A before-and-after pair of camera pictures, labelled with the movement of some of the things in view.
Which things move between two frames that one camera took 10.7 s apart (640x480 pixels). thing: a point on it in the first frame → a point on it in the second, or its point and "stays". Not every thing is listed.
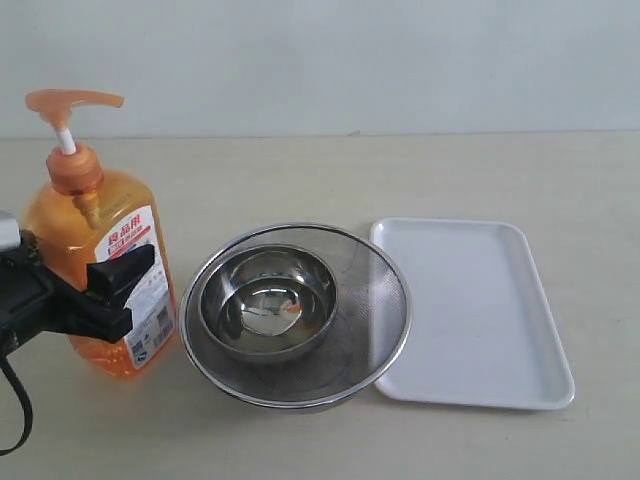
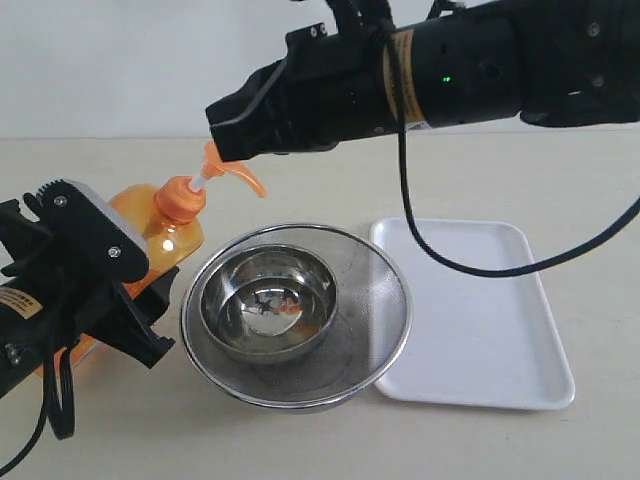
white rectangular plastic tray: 482,330 stays
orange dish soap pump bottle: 76,228 → 169,218
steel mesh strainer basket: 294,318 stays
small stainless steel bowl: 267,303 stays
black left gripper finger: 113,279 → 155,300
